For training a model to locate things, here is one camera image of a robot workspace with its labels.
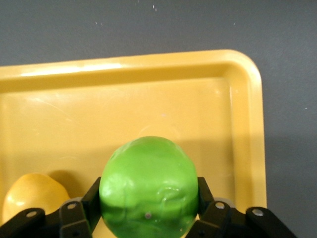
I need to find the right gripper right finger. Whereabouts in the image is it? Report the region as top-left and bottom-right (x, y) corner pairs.
(183, 176), (297, 238)

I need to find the yellow potato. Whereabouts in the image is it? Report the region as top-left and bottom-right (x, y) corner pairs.
(2, 173), (71, 225)

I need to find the green apple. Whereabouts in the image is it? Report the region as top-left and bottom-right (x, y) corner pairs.
(99, 135), (199, 238)

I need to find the yellow plastic tray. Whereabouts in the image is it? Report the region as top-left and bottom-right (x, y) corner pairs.
(0, 49), (269, 238)

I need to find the dark grey table mat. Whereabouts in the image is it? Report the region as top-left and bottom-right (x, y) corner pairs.
(0, 0), (317, 238)

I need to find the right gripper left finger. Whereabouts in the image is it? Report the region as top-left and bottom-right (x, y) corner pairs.
(0, 176), (104, 238)

